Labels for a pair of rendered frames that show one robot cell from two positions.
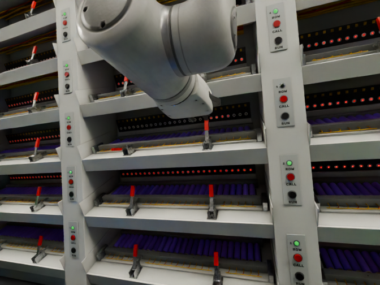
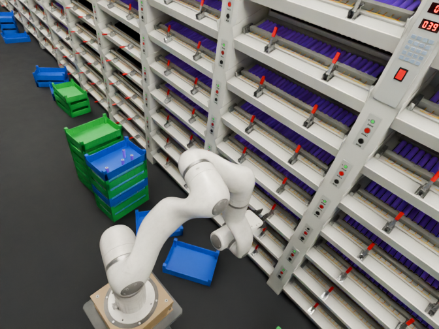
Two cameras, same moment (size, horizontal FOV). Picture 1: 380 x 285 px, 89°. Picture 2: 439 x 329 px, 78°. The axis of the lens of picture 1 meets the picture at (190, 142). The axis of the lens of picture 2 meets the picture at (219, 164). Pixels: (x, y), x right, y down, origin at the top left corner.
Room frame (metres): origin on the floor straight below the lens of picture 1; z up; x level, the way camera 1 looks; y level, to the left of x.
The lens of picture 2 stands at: (-0.42, -0.15, 1.61)
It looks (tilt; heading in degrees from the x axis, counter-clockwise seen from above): 41 degrees down; 24
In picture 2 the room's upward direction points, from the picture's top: 10 degrees clockwise
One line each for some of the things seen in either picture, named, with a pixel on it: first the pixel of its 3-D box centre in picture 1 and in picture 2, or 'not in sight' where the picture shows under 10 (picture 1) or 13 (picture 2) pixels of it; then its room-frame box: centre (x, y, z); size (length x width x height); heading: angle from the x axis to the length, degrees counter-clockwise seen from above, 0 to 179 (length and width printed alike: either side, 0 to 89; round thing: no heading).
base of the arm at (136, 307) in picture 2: not in sight; (130, 290); (-0.12, 0.27, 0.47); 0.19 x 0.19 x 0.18
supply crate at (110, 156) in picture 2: not in sight; (116, 156); (0.44, 0.94, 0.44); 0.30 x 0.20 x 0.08; 171
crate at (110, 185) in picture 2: not in sight; (117, 166); (0.44, 0.94, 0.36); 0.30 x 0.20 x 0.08; 171
